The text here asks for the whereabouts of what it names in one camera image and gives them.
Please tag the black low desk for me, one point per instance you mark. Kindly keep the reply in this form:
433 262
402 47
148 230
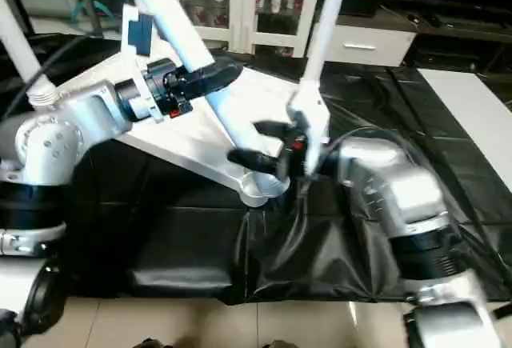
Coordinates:
460 40

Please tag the grey pole stand blue brackets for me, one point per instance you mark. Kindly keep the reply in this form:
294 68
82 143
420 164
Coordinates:
104 8

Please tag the white drawer cabinet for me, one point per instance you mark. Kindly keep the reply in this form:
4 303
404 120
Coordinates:
396 54

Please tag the white flat board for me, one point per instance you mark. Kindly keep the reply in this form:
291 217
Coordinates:
472 104

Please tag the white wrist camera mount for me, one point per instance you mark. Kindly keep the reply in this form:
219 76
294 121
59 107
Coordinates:
316 112
140 68

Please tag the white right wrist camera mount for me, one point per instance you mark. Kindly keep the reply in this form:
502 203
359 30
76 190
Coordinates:
316 112

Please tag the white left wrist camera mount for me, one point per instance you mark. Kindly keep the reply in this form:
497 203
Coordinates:
140 68

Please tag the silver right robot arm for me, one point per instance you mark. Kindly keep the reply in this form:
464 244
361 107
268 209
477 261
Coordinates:
400 188

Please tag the white glass door cabinet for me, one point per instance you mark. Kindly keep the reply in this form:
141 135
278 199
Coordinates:
244 24

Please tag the white plastic table leg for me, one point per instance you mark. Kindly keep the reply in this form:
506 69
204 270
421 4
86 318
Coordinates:
326 24
172 24
20 52

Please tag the black work mat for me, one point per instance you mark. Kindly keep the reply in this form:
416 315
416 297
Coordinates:
440 124

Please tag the white plastic table top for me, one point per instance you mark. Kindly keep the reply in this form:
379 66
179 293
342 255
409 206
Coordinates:
180 140

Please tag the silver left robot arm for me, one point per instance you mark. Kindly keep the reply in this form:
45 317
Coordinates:
48 144

